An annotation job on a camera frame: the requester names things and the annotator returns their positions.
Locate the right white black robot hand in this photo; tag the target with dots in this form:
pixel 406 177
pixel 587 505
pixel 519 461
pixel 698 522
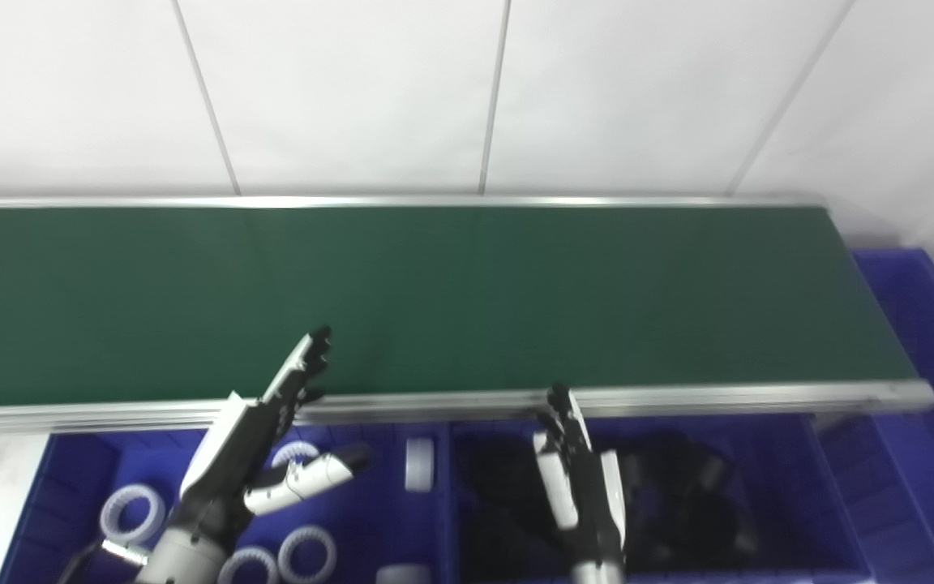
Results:
pixel 589 495

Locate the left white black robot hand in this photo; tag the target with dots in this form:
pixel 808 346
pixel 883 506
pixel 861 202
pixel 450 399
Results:
pixel 228 462

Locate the black gear part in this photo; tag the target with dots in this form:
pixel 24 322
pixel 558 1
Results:
pixel 678 470
pixel 499 535
pixel 499 462
pixel 698 531

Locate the blue bin with white parts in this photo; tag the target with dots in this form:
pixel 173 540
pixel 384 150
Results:
pixel 378 519

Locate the empty blue plastic bin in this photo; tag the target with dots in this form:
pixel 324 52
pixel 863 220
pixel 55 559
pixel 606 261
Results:
pixel 921 341

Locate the green conveyor belt aluminium frame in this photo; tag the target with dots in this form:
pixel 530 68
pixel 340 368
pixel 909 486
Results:
pixel 451 300

